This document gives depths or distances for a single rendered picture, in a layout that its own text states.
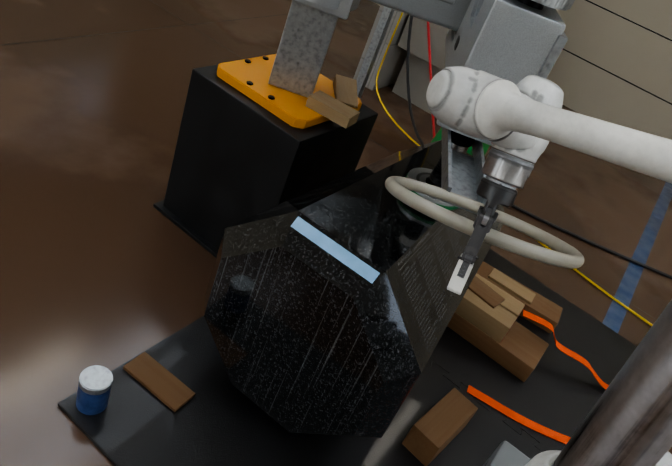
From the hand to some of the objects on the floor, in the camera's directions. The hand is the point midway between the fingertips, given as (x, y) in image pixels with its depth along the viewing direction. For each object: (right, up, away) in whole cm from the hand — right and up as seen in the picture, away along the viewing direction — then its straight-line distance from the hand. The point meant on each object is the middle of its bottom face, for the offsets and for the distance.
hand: (460, 274), depth 126 cm
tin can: (-105, -49, +76) cm, 139 cm away
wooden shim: (-87, -46, +90) cm, 134 cm away
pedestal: (-69, +8, +183) cm, 196 cm away
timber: (+12, -73, +112) cm, 134 cm away
